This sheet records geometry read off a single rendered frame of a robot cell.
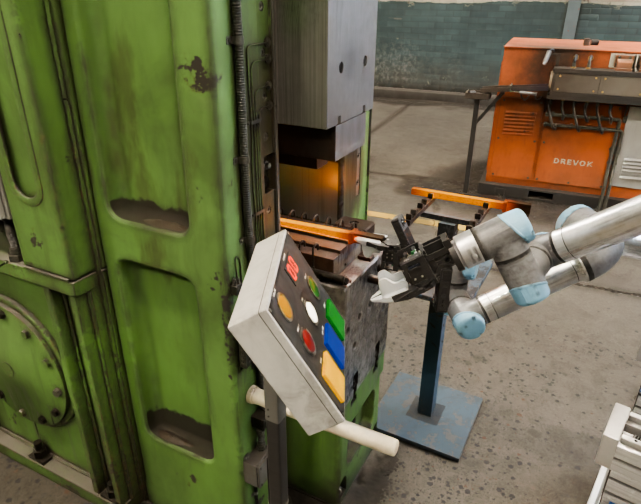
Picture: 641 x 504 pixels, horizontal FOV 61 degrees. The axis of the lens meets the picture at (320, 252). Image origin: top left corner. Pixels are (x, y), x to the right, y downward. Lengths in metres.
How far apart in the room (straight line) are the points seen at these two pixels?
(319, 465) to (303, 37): 1.40
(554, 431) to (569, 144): 2.98
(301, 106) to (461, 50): 7.77
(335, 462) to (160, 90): 1.31
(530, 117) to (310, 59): 3.77
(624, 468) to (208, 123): 1.22
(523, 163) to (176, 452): 3.97
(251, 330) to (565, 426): 1.92
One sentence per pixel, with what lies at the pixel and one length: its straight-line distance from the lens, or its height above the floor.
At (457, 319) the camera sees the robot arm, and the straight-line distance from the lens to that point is 1.47.
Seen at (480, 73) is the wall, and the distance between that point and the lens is 9.11.
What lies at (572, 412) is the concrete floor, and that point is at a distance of 2.75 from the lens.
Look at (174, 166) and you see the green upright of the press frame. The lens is 1.43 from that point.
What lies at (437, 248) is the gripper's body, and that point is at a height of 1.19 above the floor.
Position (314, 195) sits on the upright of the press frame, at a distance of 1.94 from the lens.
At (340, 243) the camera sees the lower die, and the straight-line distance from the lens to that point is 1.64.
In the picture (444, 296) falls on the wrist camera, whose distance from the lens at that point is 1.21.
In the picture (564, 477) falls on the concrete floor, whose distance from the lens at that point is 2.45.
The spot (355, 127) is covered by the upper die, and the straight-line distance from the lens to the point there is 1.55.
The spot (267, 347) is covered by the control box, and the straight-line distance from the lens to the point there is 0.97.
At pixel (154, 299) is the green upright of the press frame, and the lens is 1.68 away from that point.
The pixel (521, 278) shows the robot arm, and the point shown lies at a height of 1.16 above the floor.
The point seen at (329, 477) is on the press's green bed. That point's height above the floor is 0.14.
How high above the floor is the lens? 1.69
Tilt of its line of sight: 26 degrees down
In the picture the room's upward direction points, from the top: straight up
